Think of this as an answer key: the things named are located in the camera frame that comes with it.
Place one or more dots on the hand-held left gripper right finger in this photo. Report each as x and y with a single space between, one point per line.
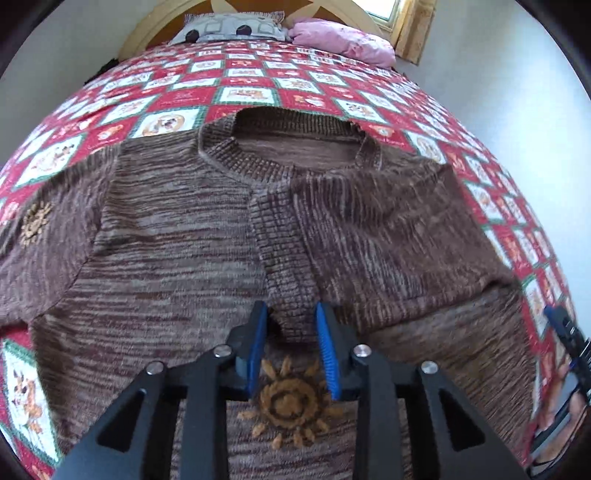
328 350

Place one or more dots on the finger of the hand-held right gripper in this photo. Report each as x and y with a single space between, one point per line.
565 327

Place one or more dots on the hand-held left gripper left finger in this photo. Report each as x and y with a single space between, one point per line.
258 346

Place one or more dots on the brown knitted sweater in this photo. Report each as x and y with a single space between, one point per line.
184 230

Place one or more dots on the red checkered printed blanket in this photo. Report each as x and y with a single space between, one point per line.
240 94

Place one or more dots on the pink pillow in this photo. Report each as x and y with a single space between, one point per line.
341 39

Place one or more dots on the small dark object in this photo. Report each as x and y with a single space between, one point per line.
107 67

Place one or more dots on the grey patterned pillow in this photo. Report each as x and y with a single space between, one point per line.
221 27

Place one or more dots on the golden curtain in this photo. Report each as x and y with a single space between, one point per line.
415 32

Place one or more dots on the cream arched wooden headboard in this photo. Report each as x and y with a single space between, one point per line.
138 37

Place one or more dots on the bright window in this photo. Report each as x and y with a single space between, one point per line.
385 9

